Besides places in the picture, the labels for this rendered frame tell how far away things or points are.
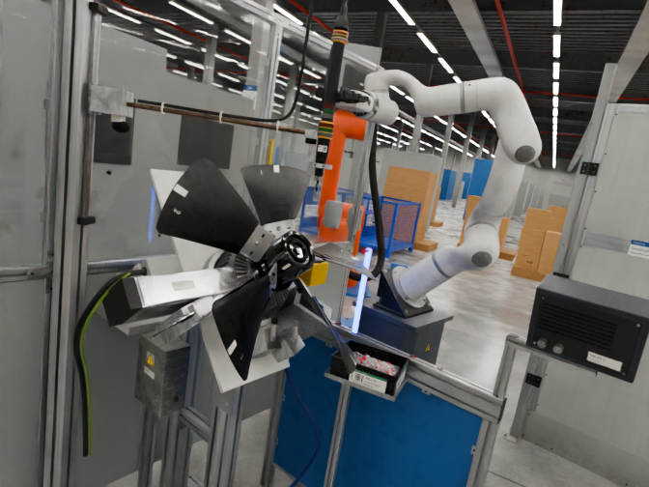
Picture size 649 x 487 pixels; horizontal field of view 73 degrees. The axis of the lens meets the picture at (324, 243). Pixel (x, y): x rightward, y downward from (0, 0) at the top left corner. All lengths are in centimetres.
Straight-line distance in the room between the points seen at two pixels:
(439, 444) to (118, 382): 122
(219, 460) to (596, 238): 218
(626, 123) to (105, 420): 280
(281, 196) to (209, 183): 28
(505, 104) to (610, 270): 157
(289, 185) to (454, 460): 103
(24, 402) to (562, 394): 261
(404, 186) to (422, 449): 791
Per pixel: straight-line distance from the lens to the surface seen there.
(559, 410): 302
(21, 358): 177
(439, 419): 161
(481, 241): 158
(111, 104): 142
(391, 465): 178
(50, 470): 186
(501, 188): 152
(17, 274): 167
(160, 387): 149
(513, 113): 142
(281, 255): 116
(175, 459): 177
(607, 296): 135
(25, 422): 189
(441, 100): 141
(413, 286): 175
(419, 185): 919
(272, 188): 137
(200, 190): 113
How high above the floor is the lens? 147
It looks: 10 degrees down
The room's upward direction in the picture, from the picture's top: 9 degrees clockwise
